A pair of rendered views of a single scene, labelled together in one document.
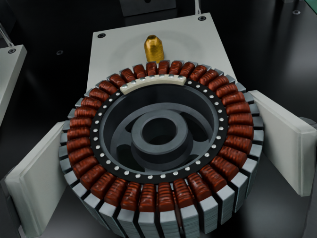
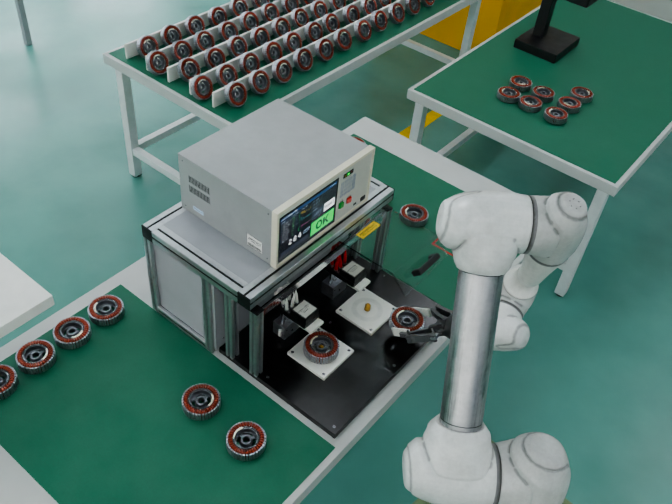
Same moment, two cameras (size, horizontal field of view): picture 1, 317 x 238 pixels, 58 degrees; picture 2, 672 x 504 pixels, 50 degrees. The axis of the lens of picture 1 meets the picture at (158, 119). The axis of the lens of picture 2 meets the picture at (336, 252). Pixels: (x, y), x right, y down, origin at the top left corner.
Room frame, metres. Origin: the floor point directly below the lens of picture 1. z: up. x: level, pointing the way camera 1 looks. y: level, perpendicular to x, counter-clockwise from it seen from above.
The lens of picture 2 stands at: (-0.47, 1.47, 2.57)
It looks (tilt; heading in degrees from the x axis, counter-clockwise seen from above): 43 degrees down; 301
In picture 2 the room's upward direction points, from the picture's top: 7 degrees clockwise
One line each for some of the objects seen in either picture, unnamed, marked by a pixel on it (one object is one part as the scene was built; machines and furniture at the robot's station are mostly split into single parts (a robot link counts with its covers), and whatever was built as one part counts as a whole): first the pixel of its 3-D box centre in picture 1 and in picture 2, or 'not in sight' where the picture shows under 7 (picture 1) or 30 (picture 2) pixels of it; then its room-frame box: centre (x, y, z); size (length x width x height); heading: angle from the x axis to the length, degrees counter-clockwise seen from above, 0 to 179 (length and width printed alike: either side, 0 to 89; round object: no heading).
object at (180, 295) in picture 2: not in sight; (181, 293); (0.69, 0.41, 0.91); 0.28 x 0.03 x 0.32; 176
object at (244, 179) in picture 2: not in sight; (277, 177); (0.58, 0.07, 1.22); 0.44 x 0.39 x 0.20; 86
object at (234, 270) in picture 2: not in sight; (274, 211); (0.58, 0.09, 1.09); 0.68 x 0.44 x 0.05; 86
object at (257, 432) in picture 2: not in sight; (246, 440); (0.25, 0.61, 0.77); 0.11 x 0.11 x 0.04
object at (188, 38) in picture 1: (156, 62); (367, 310); (0.25, -0.01, 0.78); 0.15 x 0.15 x 0.01; 86
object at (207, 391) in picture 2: not in sight; (201, 401); (0.44, 0.59, 0.77); 0.11 x 0.11 x 0.04
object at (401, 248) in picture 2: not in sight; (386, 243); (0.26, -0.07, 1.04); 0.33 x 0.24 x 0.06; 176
